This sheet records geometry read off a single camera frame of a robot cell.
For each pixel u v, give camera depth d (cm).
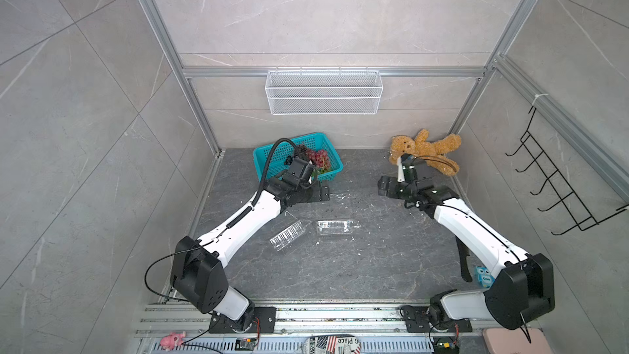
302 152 108
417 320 73
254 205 51
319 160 110
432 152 110
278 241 89
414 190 63
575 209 63
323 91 100
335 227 93
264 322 73
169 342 68
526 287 41
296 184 61
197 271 41
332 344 67
